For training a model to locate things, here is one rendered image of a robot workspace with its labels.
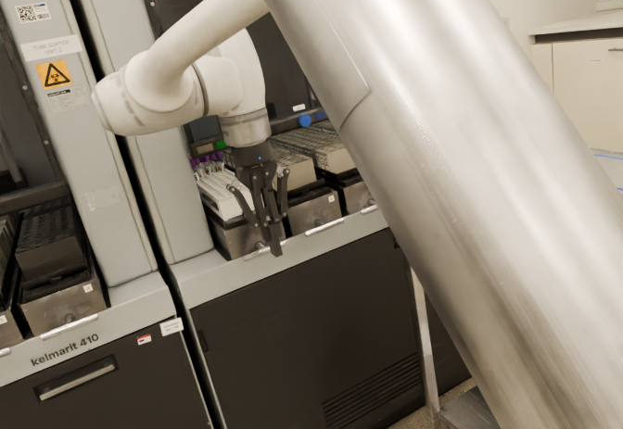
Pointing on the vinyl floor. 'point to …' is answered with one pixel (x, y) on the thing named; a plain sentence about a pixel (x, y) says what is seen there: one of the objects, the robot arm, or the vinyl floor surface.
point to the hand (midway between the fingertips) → (273, 238)
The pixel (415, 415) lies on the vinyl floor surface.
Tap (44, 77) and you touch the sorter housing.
